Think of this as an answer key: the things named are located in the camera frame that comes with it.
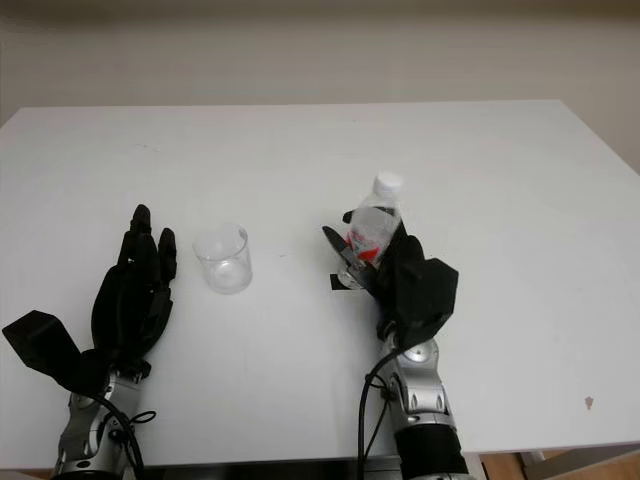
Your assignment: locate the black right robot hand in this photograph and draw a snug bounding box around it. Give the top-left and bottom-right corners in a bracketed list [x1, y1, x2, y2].
[321, 208, 432, 351]

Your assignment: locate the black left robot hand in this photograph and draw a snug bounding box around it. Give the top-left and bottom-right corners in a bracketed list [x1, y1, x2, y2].
[89, 203, 179, 375]

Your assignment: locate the clear water bottle red label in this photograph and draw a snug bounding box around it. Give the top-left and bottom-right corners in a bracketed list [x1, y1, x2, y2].
[339, 170, 405, 289]

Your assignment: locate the clear plastic cup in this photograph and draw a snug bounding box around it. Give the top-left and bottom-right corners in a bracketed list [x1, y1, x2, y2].
[192, 223, 252, 296]

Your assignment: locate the white table leg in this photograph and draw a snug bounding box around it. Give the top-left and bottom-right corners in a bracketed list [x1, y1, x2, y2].
[519, 449, 547, 480]

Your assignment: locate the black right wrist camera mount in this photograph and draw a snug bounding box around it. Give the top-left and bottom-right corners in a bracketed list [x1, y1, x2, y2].
[399, 257, 461, 349]

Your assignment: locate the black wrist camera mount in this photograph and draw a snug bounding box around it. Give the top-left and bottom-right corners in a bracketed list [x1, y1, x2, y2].
[399, 257, 461, 349]
[1, 309, 110, 400]

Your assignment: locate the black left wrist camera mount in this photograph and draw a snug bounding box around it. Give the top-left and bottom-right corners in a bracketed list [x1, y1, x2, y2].
[1, 309, 110, 400]

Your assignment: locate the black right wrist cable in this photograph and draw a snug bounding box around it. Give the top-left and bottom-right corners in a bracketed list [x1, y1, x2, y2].
[356, 344, 404, 462]

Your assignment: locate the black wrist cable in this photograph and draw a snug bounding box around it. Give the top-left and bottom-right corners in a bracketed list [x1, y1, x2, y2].
[356, 344, 404, 462]
[82, 393, 157, 480]

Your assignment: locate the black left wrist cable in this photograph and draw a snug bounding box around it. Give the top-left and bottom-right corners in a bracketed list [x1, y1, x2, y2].
[82, 393, 157, 480]

